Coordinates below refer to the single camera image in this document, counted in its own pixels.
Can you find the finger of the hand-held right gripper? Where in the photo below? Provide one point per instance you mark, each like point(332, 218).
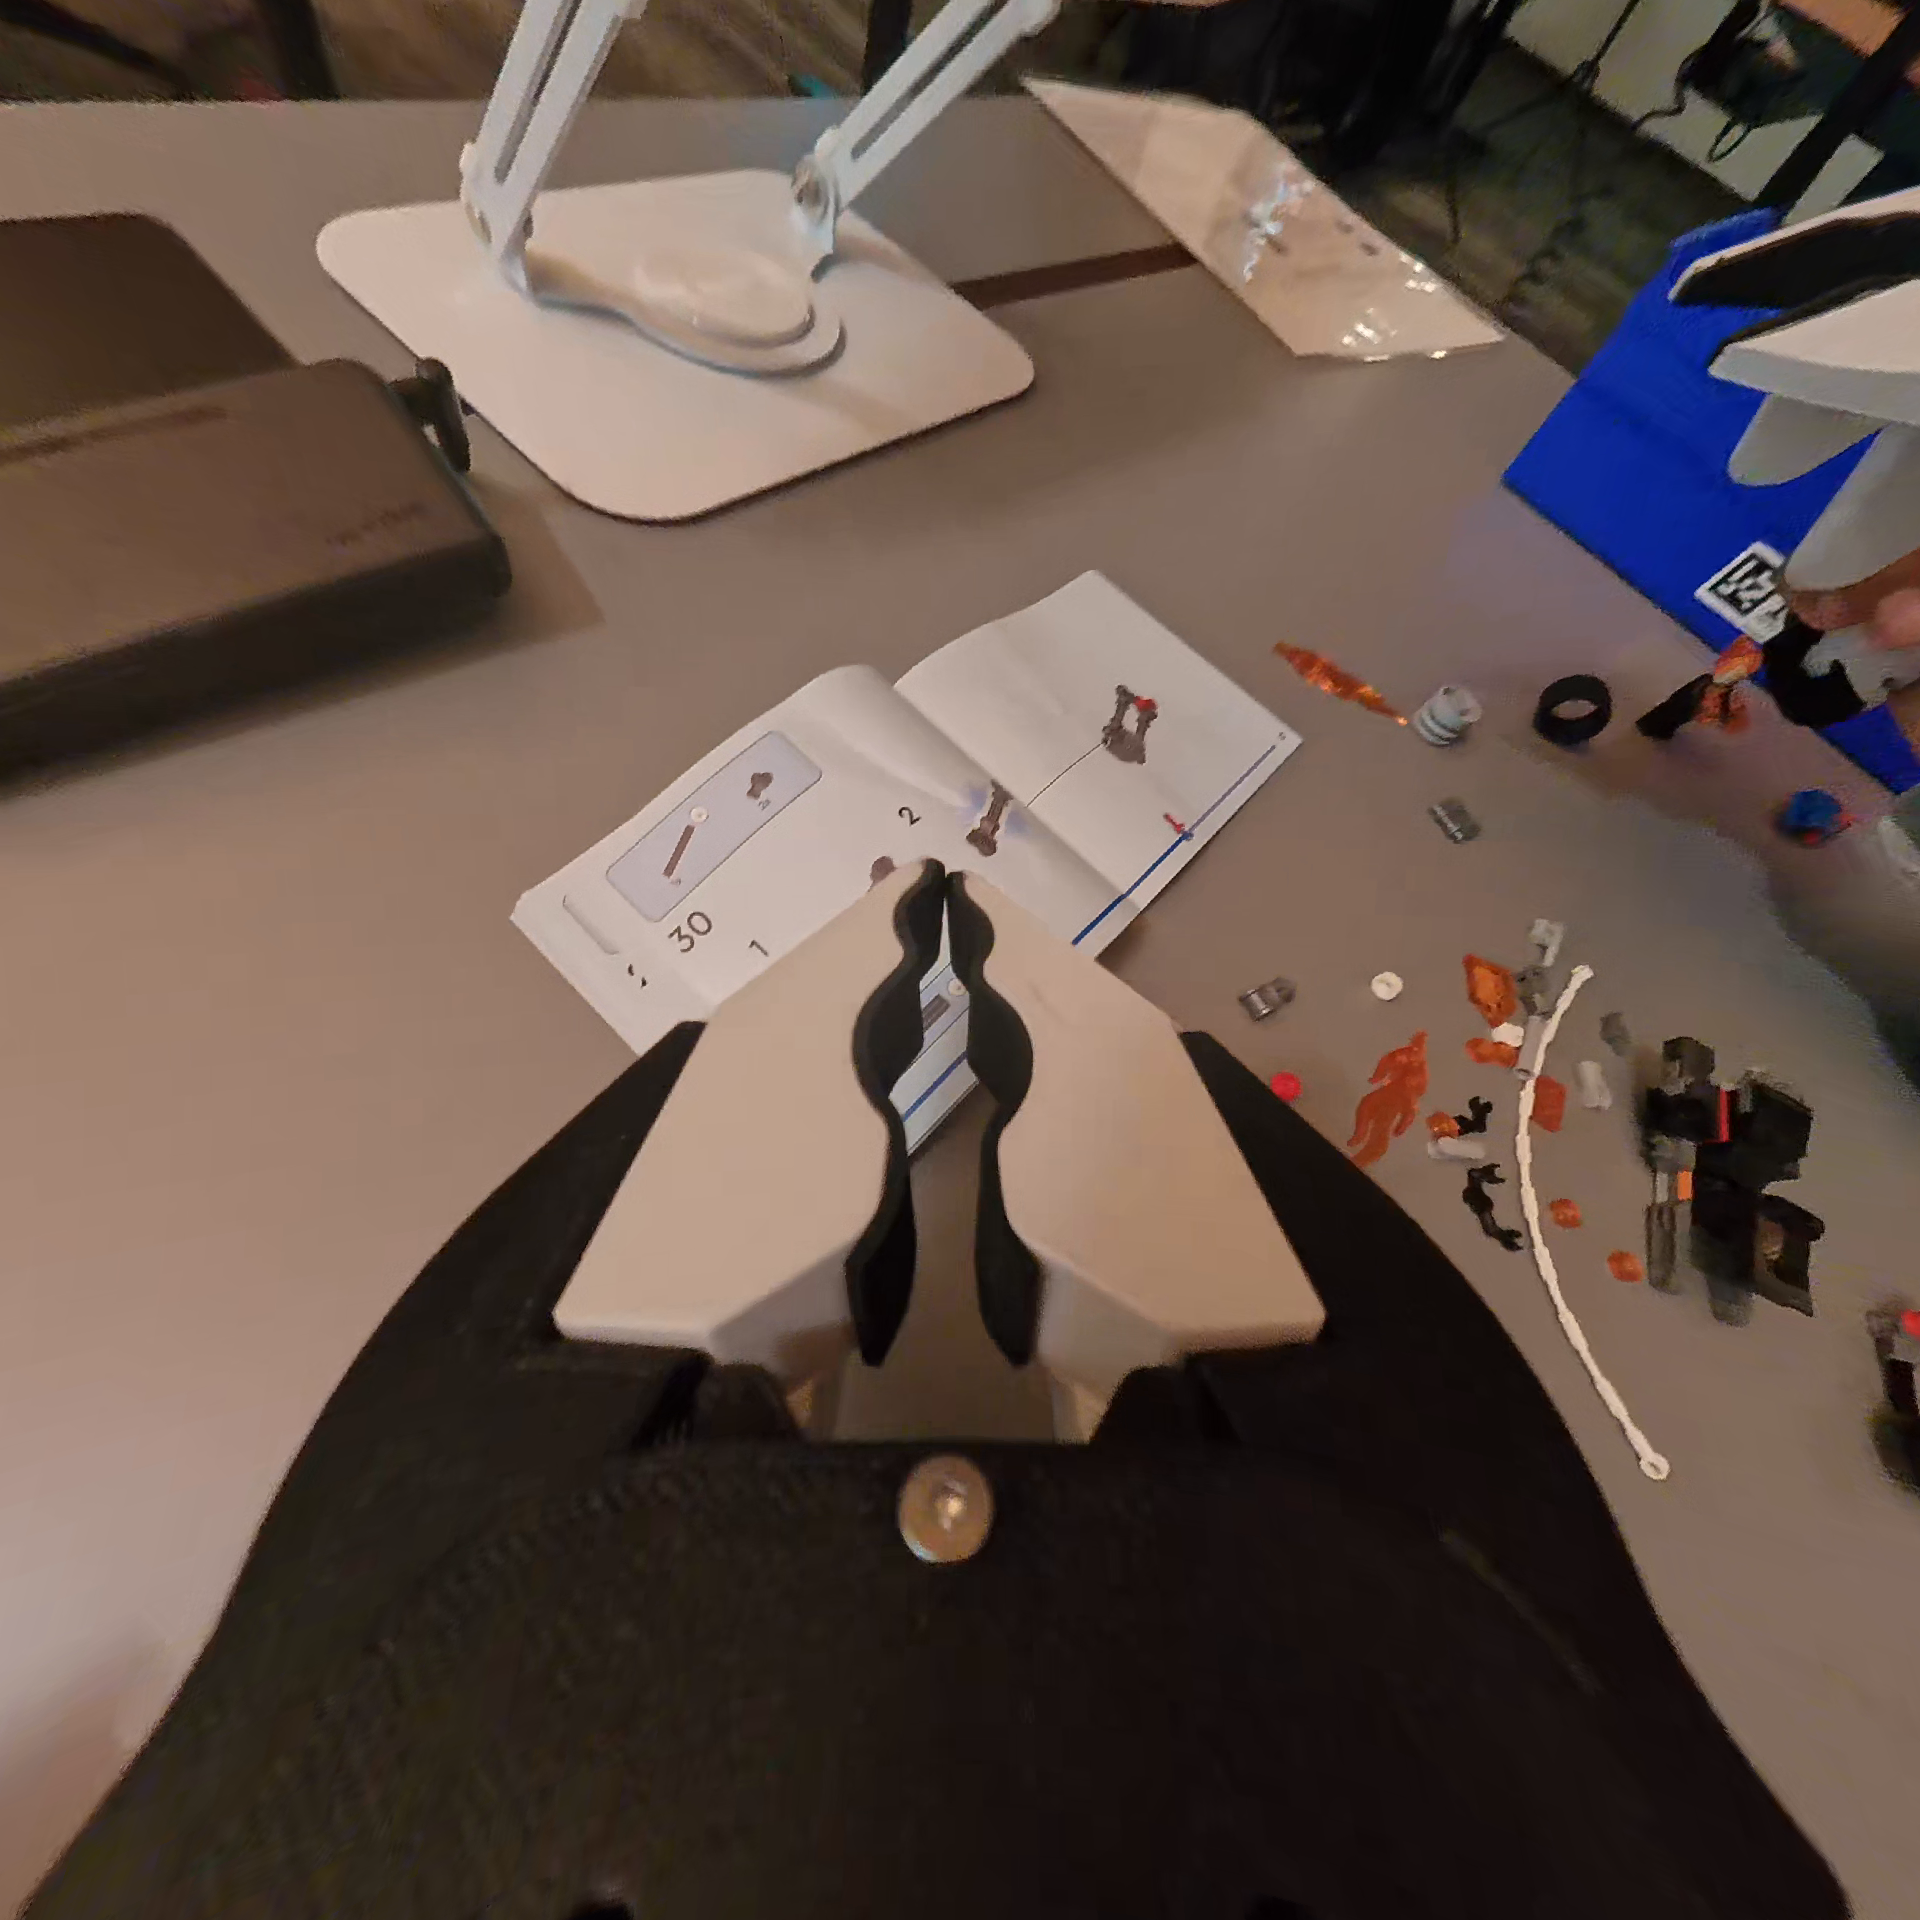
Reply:
point(1861, 222)
point(1845, 353)

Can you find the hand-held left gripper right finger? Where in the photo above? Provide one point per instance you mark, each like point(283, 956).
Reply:
point(1155, 1184)

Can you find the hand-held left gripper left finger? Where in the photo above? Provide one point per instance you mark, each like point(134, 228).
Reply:
point(721, 1170)

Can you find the lego instruction booklet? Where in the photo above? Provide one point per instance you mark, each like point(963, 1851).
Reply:
point(1051, 704)

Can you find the dark grey lego piece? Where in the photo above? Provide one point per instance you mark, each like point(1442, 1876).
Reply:
point(1269, 998)

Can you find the wide orange lego flame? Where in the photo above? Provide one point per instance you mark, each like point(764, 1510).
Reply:
point(1389, 1103)

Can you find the black orange lego figure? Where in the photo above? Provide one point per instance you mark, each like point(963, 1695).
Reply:
point(1673, 712)

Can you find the blue lego piece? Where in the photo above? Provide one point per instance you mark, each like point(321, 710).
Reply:
point(1813, 812)

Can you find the black lego tire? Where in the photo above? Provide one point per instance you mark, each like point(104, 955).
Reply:
point(1545, 716)

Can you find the pile of small lego pieces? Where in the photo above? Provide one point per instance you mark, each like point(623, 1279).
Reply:
point(1491, 982)

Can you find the grey round lego piece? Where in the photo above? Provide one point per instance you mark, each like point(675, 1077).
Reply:
point(1449, 716)

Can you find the light grey lego clip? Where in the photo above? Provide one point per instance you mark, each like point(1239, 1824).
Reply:
point(1545, 943)

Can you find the small grey lego plate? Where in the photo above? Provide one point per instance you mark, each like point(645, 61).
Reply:
point(1455, 821)

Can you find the long orange lego flame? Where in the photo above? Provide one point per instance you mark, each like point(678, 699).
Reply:
point(1335, 678)

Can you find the black lego build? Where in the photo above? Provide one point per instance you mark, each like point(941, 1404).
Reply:
point(1755, 1140)

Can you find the small dark lego build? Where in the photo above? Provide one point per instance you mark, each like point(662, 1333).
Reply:
point(1899, 1380)

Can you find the person's right hand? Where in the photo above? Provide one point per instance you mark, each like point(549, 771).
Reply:
point(1893, 614)

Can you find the blue plastic bin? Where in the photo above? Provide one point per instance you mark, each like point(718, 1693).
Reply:
point(1621, 450)

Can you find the clear plastic bag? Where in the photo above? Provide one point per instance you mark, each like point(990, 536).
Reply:
point(1201, 165)

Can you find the large black zip case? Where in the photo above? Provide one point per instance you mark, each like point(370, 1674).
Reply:
point(225, 554)

